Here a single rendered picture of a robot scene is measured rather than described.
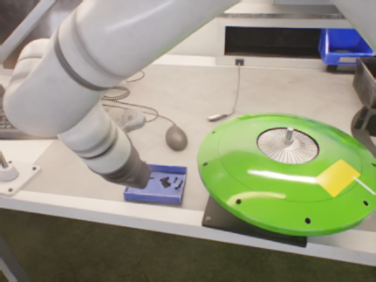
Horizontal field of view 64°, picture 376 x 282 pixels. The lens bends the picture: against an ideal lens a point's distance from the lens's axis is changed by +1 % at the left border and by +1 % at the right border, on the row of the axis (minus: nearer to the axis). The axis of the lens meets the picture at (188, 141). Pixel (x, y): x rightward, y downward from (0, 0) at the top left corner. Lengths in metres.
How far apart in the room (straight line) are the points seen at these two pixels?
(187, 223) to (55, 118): 0.39
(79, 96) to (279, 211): 0.31
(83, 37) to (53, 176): 0.59
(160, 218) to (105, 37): 0.46
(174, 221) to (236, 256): 1.07
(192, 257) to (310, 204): 1.24
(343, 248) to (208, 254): 1.10
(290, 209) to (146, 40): 0.32
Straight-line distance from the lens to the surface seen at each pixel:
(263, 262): 1.68
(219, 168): 0.50
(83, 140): 0.40
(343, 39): 1.42
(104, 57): 0.25
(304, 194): 0.48
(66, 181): 0.78
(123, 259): 1.70
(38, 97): 0.31
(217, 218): 0.62
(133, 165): 0.50
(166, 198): 0.66
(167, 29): 0.23
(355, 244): 0.67
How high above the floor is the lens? 1.41
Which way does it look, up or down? 37 degrees down
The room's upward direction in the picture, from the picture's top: 2 degrees counter-clockwise
